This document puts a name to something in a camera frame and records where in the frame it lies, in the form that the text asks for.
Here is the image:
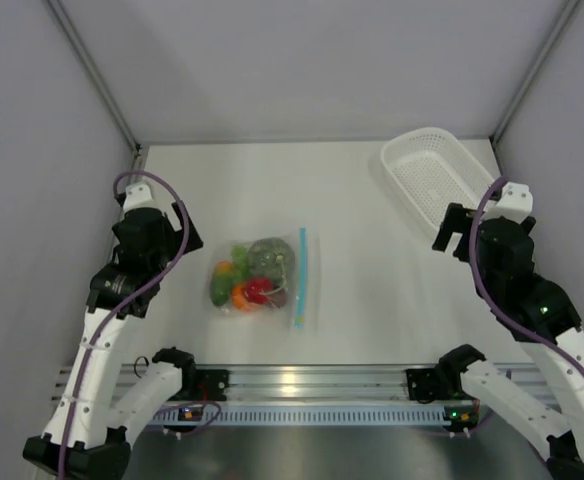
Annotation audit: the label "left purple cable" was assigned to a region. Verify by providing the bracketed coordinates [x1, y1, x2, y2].
[56, 170, 191, 479]

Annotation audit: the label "green fake melon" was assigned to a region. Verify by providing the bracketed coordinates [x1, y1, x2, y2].
[248, 237, 296, 283]

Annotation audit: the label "white perforated plastic basket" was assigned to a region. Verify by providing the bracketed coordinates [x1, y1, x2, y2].
[380, 127, 494, 240]

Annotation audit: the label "red fake apple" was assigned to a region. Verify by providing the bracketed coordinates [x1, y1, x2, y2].
[243, 277, 274, 305]

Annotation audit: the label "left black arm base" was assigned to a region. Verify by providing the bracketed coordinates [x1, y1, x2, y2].
[169, 368, 230, 402]

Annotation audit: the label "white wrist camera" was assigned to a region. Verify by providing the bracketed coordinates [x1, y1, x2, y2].
[490, 182, 533, 224]
[122, 181, 156, 213]

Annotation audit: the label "clear zip top bag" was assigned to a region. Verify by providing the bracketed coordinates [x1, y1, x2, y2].
[203, 227, 321, 330]

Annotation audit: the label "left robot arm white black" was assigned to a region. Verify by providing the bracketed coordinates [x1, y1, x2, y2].
[23, 182, 198, 479]

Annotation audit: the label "aluminium mounting rail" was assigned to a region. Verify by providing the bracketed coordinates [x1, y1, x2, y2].
[51, 363, 558, 407]

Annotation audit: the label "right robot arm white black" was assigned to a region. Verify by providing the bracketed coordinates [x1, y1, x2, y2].
[433, 203, 584, 479]

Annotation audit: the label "orange fake carrot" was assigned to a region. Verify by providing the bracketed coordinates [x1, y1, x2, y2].
[231, 283, 255, 312]

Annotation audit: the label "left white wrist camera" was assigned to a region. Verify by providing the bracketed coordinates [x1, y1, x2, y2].
[122, 181, 156, 213]

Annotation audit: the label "green fake grapes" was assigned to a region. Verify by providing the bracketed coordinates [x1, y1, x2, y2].
[231, 245, 250, 283]

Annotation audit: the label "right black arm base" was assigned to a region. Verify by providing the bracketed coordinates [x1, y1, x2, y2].
[405, 367, 466, 404]

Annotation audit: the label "white slotted cable duct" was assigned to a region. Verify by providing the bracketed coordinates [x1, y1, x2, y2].
[149, 403, 478, 427]

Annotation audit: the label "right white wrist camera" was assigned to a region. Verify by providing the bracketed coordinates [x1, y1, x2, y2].
[490, 182, 533, 224]

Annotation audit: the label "green orange fake mango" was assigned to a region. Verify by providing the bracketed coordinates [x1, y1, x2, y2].
[209, 261, 233, 307]

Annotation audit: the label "dark purple fake plum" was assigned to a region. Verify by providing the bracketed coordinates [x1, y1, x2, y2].
[267, 289, 288, 309]

